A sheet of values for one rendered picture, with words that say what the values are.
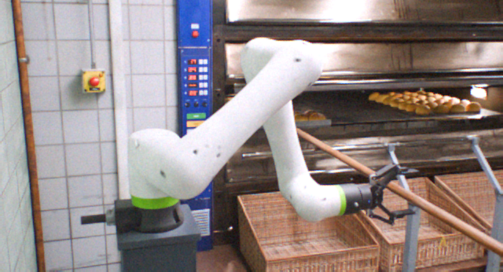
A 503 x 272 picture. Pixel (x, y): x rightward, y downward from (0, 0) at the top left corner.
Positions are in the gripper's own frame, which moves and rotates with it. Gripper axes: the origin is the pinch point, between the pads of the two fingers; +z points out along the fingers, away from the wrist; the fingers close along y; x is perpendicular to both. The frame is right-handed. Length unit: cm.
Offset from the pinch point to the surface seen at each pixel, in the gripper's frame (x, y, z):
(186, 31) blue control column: -99, -47, -52
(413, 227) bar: -41, 35, 35
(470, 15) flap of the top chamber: -99, -56, 105
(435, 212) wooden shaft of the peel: 13.0, 1.8, -1.1
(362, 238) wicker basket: -66, 50, 26
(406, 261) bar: -42, 51, 34
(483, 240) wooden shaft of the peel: 31.3, 2.1, -1.0
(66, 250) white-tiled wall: -103, 54, -110
